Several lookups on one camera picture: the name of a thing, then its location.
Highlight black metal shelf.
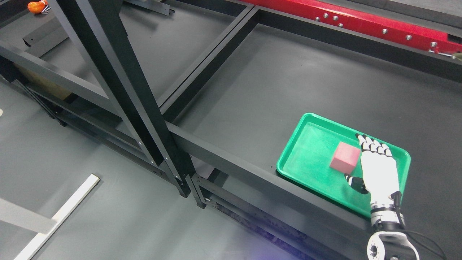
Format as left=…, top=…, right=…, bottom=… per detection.
left=0, top=0, right=253, bottom=198
left=170, top=6, right=461, bottom=260

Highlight red metal beam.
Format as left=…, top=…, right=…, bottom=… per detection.
left=249, top=0, right=461, bottom=56

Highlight green tray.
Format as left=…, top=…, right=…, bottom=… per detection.
left=276, top=113, right=411, bottom=219

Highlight black metal shelf right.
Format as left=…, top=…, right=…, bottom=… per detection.
left=170, top=6, right=461, bottom=260

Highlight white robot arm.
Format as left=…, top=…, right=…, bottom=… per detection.
left=366, top=203, right=420, bottom=260

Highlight orange handled tool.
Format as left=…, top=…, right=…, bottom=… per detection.
left=27, top=0, right=51, bottom=14

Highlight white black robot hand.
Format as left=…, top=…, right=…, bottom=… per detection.
left=344, top=133, right=402, bottom=206

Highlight pink block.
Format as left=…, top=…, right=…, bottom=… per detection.
left=330, top=142, right=361, bottom=174

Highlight black metal shelf left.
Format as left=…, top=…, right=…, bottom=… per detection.
left=0, top=0, right=253, bottom=198

